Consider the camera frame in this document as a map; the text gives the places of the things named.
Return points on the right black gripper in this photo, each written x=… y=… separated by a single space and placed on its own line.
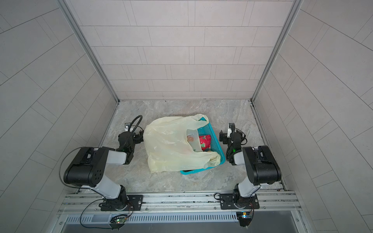
x=222 y=137

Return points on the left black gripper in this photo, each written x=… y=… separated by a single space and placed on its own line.
x=139 y=136

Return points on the red dragon fruit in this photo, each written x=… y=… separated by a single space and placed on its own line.
x=205 y=142

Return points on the pale yellow plastic bag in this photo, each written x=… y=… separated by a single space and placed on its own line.
x=167 y=146

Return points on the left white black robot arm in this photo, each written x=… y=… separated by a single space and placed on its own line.
x=87 y=170

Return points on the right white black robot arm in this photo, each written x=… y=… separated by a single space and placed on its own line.
x=261 y=168

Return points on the teal plastic basket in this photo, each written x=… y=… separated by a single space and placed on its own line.
x=214 y=146

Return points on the right green circuit board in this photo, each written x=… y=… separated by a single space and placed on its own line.
x=244 y=218

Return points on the green circuit board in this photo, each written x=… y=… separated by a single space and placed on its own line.
x=244 y=218
x=118 y=221

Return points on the left green circuit board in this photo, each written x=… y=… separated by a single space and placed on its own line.
x=118 y=221

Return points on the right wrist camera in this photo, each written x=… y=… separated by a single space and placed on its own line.
x=231 y=129

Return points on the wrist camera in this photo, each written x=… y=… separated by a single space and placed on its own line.
x=231 y=129
x=128 y=127

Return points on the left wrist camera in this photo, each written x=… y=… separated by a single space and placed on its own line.
x=128 y=127

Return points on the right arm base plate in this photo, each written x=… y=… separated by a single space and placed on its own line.
x=235 y=202

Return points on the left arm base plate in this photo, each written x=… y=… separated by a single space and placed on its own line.
x=130 y=203

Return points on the aluminium mounting rail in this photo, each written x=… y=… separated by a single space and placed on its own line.
x=188 y=202

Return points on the white vented cable duct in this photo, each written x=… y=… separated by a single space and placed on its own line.
x=104 y=219

